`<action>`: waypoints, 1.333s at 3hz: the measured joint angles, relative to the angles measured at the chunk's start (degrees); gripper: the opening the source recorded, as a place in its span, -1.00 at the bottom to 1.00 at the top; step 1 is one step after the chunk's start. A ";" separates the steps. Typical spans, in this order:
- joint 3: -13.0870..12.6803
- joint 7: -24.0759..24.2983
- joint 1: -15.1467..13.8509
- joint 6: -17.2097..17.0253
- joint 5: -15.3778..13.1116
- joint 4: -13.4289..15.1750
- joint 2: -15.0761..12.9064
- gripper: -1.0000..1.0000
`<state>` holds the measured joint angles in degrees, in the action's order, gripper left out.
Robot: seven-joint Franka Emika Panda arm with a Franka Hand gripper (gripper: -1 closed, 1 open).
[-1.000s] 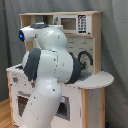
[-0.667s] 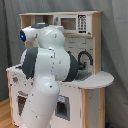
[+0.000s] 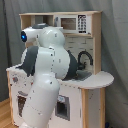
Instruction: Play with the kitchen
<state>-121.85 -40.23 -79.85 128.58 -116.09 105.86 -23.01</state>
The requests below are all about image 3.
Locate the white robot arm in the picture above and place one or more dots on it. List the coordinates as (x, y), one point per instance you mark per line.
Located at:
(47, 62)

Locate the wooden toy kitchen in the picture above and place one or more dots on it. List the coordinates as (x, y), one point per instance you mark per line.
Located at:
(87, 98)

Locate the black toy faucet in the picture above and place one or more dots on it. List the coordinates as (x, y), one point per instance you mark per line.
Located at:
(85, 61)

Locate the grey toy sink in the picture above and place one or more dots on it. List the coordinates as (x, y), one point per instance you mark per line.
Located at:
(82, 75)

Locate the white toy microwave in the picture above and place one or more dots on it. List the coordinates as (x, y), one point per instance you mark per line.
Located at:
(74, 23)

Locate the white oven door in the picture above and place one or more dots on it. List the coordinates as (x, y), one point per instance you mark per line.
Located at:
(19, 92)

